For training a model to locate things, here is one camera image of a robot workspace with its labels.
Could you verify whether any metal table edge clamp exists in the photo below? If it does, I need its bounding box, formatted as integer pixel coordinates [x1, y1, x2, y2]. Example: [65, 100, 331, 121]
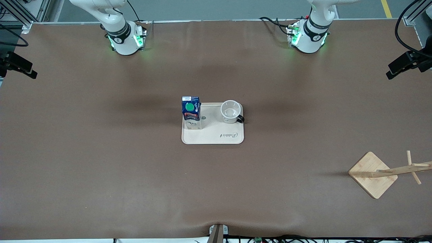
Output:
[209, 224, 229, 243]

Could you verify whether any brown table cover cloth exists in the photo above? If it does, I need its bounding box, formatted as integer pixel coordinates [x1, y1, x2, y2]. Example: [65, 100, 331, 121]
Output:
[0, 20, 432, 241]

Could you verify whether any black base power cable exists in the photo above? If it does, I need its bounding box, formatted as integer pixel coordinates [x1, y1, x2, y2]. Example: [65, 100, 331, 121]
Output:
[127, 0, 142, 24]
[259, 17, 291, 36]

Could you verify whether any blue milk carton green cap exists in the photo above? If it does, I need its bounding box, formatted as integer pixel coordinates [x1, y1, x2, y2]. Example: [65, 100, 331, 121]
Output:
[182, 96, 202, 130]

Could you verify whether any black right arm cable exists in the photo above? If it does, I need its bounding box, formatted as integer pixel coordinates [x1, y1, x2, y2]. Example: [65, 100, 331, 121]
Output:
[0, 23, 29, 48]

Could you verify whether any beige plastic tray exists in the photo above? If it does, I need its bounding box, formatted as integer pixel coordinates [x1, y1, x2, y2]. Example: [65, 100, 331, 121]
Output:
[182, 102, 244, 145]

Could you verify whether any white mug black handle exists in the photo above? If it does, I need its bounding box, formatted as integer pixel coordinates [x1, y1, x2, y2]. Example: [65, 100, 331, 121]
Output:
[220, 100, 245, 124]

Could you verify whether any black aluminium frame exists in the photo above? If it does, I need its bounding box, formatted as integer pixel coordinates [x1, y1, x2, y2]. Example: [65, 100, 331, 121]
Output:
[0, 0, 51, 34]
[403, 0, 432, 27]

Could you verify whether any wooden cup rack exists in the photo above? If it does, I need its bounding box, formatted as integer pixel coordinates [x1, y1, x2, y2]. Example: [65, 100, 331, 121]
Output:
[348, 150, 432, 199]

